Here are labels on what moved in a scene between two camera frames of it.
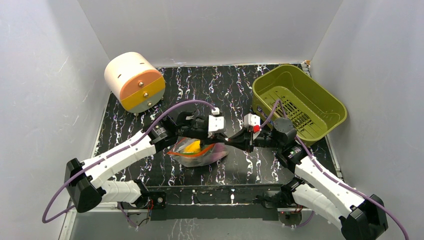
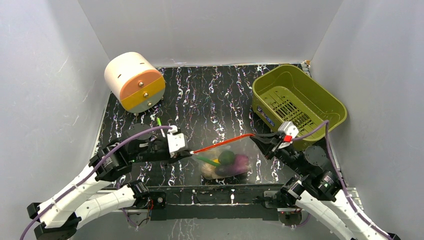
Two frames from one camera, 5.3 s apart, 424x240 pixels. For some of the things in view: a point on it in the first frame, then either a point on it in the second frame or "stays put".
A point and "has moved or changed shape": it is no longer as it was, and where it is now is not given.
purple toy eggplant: x=219 y=151 → x=238 y=167
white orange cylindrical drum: x=136 y=83 stays put
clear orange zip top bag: x=189 y=152 has moved or changed shape
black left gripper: x=214 y=139 → x=177 y=156
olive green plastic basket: x=286 y=92 stays put
